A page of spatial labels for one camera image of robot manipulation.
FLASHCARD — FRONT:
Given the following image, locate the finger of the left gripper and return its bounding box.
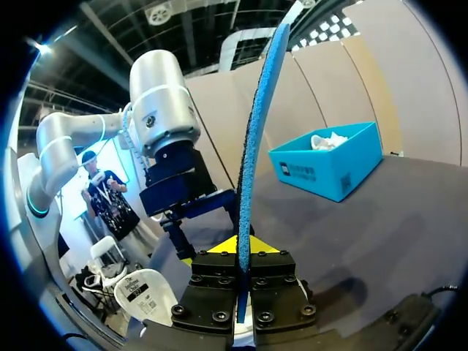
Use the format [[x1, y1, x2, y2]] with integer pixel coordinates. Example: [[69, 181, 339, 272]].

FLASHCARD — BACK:
[[160, 215, 197, 266], [182, 189, 238, 235]]

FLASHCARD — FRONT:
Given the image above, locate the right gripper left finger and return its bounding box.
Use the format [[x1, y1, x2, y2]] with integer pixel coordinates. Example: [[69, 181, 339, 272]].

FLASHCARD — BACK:
[[170, 235, 241, 332]]

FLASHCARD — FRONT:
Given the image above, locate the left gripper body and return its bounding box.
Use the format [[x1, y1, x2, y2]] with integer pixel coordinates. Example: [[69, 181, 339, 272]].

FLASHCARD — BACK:
[[140, 140, 217, 217]]

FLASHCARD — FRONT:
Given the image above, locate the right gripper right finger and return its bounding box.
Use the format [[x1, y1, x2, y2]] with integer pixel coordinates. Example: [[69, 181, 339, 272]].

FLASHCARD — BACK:
[[249, 235, 318, 332]]

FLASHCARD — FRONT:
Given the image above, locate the blue and black insole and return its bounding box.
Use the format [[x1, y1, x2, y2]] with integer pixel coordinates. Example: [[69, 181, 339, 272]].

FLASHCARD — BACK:
[[235, 23, 292, 325]]

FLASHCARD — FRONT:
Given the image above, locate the white and beige sneaker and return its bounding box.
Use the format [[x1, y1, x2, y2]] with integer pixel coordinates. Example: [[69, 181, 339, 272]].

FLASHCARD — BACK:
[[113, 268, 181, 330]]

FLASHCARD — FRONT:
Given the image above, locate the person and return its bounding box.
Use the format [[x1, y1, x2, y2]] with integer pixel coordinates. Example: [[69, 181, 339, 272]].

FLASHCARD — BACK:
[[80, 149, 154, 257]]

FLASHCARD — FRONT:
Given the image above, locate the teal box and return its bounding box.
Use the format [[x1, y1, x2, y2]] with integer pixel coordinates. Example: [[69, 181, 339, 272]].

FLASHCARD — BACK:
[[268, 121, 384, 203]]

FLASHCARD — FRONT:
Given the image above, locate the white cable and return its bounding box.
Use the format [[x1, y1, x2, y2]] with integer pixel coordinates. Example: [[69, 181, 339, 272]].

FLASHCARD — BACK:
[[121, 103, 148, 170]]

